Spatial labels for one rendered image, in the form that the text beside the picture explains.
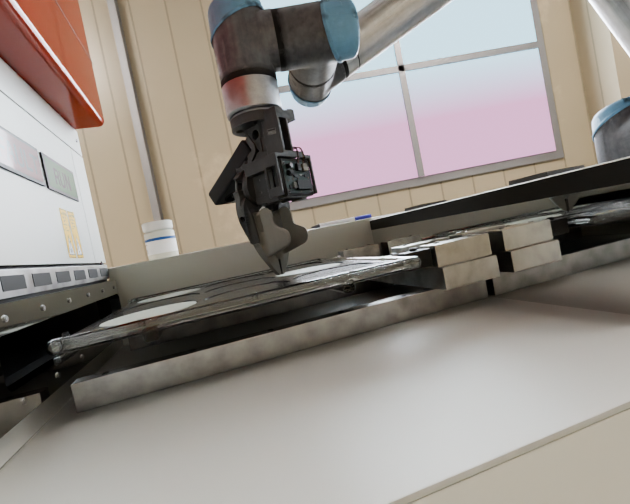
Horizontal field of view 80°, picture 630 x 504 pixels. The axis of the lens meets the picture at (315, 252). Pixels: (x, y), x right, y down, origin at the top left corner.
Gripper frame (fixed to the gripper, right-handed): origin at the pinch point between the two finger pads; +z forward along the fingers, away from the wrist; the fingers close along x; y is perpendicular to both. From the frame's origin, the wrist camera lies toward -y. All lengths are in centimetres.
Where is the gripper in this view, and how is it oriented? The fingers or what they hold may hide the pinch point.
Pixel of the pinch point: (275, 266)
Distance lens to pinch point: 53.2
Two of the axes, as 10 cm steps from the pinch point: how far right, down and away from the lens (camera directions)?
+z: 2.0, 9.8, 0.3
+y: 7.8, -1.4, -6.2
